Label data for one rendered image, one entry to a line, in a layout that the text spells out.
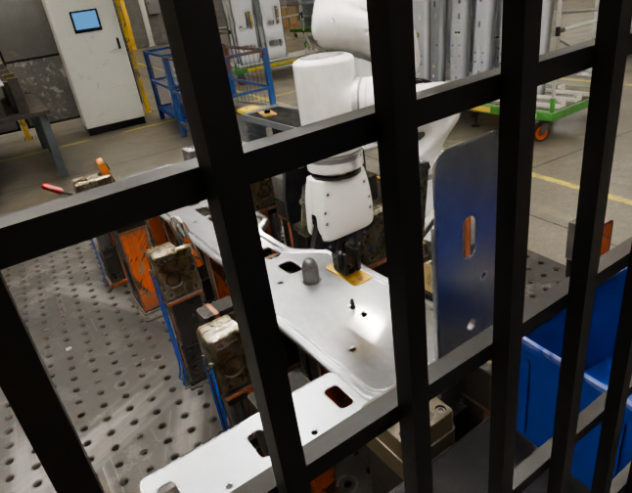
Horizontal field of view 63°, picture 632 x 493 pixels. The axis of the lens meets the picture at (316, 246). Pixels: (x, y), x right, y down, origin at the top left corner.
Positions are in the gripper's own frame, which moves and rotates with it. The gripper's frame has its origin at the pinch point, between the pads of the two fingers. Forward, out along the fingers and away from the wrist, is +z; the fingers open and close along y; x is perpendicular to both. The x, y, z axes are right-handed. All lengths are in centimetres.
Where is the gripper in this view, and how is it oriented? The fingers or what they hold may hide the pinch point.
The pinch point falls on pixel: (346, 259)
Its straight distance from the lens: 84.5
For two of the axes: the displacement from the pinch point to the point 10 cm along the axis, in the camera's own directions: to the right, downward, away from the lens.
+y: -8.2, 3.5, -4.5
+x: 5.6, 3.1, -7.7
